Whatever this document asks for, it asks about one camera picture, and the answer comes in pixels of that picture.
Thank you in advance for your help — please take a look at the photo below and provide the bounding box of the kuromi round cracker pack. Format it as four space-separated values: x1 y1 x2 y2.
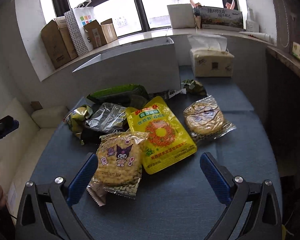
87 132 148 206

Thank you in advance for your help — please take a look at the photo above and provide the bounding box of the round cracker clear pack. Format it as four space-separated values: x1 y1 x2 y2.
183 95 236 143

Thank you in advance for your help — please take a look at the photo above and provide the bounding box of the yellow sunflower seed bag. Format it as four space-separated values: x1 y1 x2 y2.
126 96 197 174

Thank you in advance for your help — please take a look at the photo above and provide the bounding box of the silver green foil snack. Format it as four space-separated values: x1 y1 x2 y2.
84 102 127 134

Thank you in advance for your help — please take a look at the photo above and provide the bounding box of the small dark green candy pack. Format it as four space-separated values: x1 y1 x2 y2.
181 79 207 97

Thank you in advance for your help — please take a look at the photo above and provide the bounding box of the green snack pack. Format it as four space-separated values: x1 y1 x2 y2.
87 84 150 109

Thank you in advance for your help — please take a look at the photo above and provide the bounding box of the yellow chips bag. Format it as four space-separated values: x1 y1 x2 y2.
63 105 93 145

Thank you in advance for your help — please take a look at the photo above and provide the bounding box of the cream sofa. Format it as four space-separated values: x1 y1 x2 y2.
0 98 69 217

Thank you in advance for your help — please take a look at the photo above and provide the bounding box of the blue table cloth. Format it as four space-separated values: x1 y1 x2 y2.
29 64 283 240

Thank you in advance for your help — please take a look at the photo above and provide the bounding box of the large brown cardboard box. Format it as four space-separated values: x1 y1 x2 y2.
40 16 78 69

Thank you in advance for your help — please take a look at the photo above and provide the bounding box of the white dotted paper bag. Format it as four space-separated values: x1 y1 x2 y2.
64 0 95 56

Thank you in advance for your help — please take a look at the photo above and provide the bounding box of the tissue pack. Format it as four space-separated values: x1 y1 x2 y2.
187 34 235 77

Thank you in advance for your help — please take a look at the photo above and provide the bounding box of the small open cardboard box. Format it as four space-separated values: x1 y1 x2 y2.
84 18 117 49

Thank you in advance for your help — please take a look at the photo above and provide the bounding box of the white storage box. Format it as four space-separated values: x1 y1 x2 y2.
72 37 181 95

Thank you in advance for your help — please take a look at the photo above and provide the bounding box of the white tube on sill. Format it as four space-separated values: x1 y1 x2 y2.
239 31 274 44

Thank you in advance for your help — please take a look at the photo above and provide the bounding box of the white bottle on sill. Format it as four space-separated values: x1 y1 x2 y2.
246 8 260 33

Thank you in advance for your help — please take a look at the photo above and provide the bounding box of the printed landscape tissue box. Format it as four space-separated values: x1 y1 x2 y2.
193 6 244 31

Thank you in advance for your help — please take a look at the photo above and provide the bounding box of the white box on sill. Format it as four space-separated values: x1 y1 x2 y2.
167 4 196 29

